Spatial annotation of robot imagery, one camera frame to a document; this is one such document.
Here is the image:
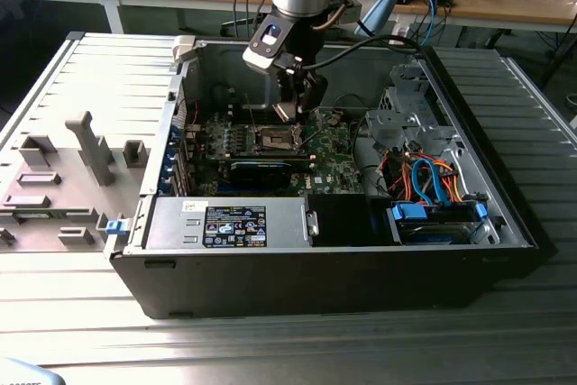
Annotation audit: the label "black PC case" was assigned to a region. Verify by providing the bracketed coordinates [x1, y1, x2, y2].
[104, 37, 558, 321]

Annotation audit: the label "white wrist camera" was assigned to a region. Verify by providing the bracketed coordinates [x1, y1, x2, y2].
[242, 23, 289, 71]

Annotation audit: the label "blue plastic clip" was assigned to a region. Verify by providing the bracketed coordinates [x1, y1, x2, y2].
[105, 217, 130, 237]

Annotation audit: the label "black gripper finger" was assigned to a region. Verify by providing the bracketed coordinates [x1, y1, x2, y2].
[275, 67, 300, 110]
[297, 70, 330, 115]

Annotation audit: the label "grey power supply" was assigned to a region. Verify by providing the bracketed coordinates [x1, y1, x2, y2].
[142, 197, 312, 251]

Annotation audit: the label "black metal frame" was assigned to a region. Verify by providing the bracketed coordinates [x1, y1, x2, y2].
[539, 9, 577, 87]

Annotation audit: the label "hard disk blue carrier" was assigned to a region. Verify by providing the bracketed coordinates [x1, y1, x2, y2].
[387, 199, 490, 246]

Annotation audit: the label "silver metal drive cage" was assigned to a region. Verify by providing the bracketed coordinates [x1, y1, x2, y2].
[363, 63, 457, 154]

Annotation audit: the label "CPU socket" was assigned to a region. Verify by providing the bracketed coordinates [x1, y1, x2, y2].
[254, 123, 306, 154]

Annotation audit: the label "silver CPU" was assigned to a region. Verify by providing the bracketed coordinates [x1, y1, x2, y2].
[273, 100, 302, 124]

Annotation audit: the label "green motherboard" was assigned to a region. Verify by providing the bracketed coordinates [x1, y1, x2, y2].
[191, 107, 364, 199]

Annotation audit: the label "grey parts rack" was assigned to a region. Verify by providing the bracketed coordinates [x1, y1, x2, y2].
[0, 109, 152, 253]

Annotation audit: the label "black camera cable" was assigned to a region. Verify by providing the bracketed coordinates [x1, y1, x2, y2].
[299, 35, 423, 73]

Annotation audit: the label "blue wire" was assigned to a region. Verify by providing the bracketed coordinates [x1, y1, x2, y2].
[410, 157, 445, 206]

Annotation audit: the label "pale grey device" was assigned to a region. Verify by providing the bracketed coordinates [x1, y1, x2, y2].
[0, 356, 62, 385]

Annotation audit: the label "beige plastic piece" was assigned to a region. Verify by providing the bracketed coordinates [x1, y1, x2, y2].
[172, 34, 200, 65]

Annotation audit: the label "orange red wire bundle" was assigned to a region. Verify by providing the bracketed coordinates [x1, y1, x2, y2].
[381, 154, 414, 202]

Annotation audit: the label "metal socket cover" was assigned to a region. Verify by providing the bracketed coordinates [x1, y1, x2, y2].
[290, 119, 313, 152]

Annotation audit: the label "black graphics card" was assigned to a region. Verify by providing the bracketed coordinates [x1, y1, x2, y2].
[228, 160, 293, 188]

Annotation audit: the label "blue cable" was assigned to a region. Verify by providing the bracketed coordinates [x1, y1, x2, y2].
[420, 0, 442, 40]

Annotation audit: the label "white labelled object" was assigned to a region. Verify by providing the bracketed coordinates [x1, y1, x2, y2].
[389, 22, 410, 44]

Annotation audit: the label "black RAM slot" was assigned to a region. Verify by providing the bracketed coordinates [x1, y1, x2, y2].
[228, 104, 310, 124]
[203, 150, 315, 164]

